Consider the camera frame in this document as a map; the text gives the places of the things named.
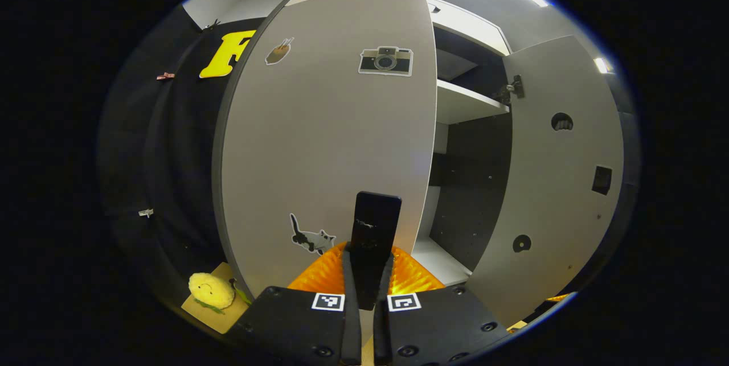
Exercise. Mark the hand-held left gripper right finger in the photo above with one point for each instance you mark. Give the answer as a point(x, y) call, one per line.
point(383, 337)

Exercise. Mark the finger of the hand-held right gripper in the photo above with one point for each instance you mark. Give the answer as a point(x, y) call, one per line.
point(561, 297)

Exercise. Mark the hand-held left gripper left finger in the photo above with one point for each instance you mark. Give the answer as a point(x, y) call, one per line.
point(352, 332)

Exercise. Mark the grey shoe cabinet door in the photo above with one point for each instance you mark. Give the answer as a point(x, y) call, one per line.
point(319, 138)
point(558, 195)

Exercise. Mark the grey double-door shoe cabinet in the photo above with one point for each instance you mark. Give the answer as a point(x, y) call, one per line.
point(472, 184)

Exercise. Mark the white cabinet shelf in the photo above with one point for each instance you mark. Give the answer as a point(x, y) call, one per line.
point(464, 103)
point(441, 263)

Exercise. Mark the metal door hinge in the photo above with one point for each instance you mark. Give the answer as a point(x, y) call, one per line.
point(510, 90)

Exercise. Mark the grey cabinet drawer front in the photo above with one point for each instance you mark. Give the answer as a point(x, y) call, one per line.
point(472, 27)

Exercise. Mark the yellow plush toy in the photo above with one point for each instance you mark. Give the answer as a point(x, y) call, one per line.
point(211, 291)

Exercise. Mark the small ceiling light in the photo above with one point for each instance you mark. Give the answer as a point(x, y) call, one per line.
point(601, 65)

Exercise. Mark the white clip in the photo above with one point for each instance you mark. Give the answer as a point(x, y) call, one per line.
point(146, 213)

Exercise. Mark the pink clip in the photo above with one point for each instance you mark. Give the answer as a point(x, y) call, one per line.
point(166, 76)

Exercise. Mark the black clip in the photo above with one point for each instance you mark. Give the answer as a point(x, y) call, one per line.
point(211, 25)

